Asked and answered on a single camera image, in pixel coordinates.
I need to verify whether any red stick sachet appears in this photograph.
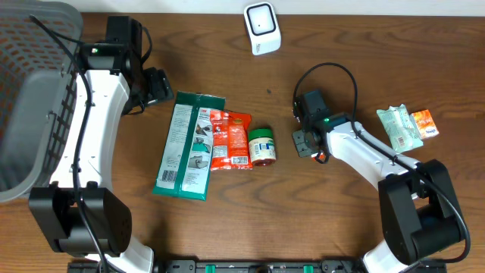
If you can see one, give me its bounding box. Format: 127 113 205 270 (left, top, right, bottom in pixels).
311 152 326 162

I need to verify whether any red snack bag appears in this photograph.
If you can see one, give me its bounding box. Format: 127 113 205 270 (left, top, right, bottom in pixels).
210 110 252 171

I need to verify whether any green white package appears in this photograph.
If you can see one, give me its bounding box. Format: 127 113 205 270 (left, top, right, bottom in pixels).
152 92 226 201

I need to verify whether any mint green wipes pack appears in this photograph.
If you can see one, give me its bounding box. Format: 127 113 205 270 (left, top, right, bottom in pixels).
376 104 424 153

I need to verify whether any small orange carton box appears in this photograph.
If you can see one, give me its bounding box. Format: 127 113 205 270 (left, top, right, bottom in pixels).
410 109 440 140

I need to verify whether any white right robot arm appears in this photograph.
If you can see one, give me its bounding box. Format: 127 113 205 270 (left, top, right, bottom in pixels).
293 108 471 272

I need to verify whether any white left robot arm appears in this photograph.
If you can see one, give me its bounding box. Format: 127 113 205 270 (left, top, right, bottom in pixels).
28 42 174 272

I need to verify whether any white barcode scanner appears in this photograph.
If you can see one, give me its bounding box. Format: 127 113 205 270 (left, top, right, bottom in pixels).
243 2 282 55

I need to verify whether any green lid jar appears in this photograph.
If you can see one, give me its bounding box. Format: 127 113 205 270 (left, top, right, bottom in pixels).
249 128 277 166

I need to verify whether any grey plastic shopping basket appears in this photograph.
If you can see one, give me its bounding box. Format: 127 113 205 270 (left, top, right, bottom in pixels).
1 1 83 202

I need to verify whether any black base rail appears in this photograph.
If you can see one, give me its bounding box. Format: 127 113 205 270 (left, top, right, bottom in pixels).
67 259 448 273

